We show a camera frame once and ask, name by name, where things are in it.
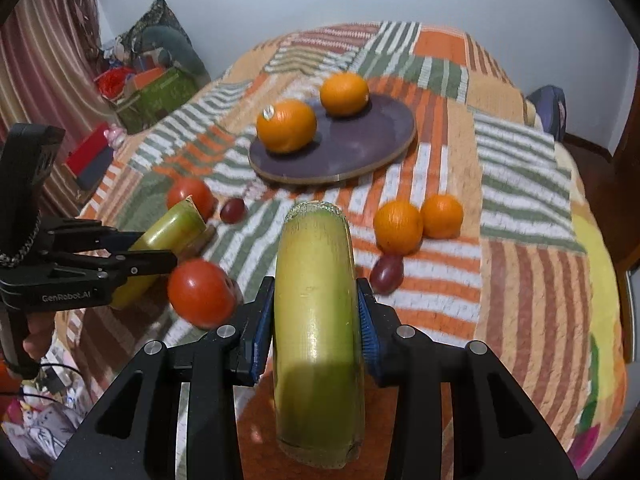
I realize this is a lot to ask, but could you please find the red tomato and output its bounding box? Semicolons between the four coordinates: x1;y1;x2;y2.
166;177;218;221
167;259;242;330

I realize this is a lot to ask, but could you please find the large yellow-green banana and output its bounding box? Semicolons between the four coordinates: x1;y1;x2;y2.
273;202;364;469

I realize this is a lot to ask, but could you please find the small orange tangerine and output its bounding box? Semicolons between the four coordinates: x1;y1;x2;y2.
373;200;423;256

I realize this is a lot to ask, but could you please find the left hand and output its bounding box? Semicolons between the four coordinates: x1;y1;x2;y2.
23;312;55;361

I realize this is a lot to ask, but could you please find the red box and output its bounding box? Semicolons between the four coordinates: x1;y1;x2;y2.
65;122;114;191

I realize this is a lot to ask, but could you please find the dark red grape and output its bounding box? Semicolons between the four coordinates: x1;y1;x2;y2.
369;255;404;296
219;197;246;224

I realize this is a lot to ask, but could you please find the pink toy figure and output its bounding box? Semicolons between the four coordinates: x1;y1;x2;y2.
103;124;128;151

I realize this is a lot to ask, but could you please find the striped patchwork bedspread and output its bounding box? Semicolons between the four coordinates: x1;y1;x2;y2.
82;21;627;467

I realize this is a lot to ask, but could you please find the green cardboard box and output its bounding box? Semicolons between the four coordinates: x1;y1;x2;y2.
116;68;198;134

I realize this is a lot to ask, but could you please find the striped curtain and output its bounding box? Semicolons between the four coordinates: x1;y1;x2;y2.
1;0;117;217

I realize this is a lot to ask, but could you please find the grey plush toy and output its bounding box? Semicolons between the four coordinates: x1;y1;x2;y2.
134;25;212;89

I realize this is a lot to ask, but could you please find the dark round plate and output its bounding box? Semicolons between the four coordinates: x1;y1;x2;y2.
248;93;416;185

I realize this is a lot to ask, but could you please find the orange with sticker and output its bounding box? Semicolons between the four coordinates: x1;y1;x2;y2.
256;100;317;155

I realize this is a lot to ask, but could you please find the orange on plate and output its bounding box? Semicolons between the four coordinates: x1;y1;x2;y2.
319;72;370;117

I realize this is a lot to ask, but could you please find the blue bag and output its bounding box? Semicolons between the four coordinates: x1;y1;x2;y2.
527;84;566;142

